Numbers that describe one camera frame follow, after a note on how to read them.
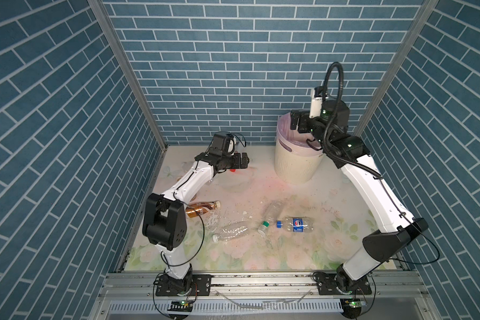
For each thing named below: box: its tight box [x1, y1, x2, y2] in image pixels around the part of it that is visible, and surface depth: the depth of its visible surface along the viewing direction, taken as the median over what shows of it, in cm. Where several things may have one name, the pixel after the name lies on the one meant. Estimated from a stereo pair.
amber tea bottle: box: [185, 200, 221, 218], surface depth 92 cm
